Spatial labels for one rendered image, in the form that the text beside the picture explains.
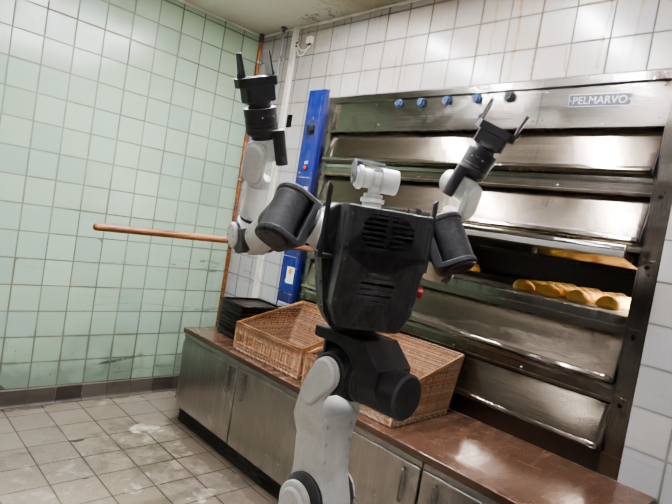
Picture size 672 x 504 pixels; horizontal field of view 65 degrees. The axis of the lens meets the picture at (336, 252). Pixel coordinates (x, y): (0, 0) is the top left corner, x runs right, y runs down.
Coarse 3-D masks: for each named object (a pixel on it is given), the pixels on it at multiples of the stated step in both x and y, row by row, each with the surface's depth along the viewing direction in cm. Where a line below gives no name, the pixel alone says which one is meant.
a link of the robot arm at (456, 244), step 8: (440, 224) 138; (448, 224) 137; (456, 224) 137; (440, 232) 137; (448, 232) 136; (456, 232) 136; (464, 232) 138; (440, 240) 137; (448, 240) 136; (456, 240) 135; (464, 240) 136; (440, 248) 137; (448, 248) 135; (456, 248) 135; (464, 248) 135; (448, 256) 135; (456, 256) 134
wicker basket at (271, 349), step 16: (304, 304) 318; (240, 320) 289; (256, 320) 297; (272, 320) 306; (288, 320) 314; (304, 320) 314; (240, 336) 285; (256, 336) 276; (272, 336) 266; (288, 336) 316; (304, 336) 310; (256, 352) 274; (272, 352) 290; (288, 352) 257; (304, 352) 252; (288, 368) 256
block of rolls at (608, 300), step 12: (516, 288) 244; (528, 288) 241; (540, 288) 236; (552, 288) 232; (564, 288) 239; (576, 288) 253; (588, 288) 265; (576, 300) 224; (588, 300) 223; (600, 300) 219; (612, 300) 216; (624, 300) 221
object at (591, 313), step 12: (312, 252) 324; (468, 288) 244; (480, 288) 240; (492, 288) 236; (516, 300) 227; (528, 300) 223; (540, 300) 220; (552, 300) 216; (564, 312) 212; (576, 312) 209; (588, 312) 206; (600, 312) 203; (612, 312) 204; (624, 324) 196
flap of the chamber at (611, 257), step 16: (480, 240) 235; (496, 240) 223; (512, 240) 215; (528, 240) 210; (544, 240) 206; (560, 256) 217; (576, 256) 207; (592, 256) 198; (608, 256) 190; (624, 256) 185
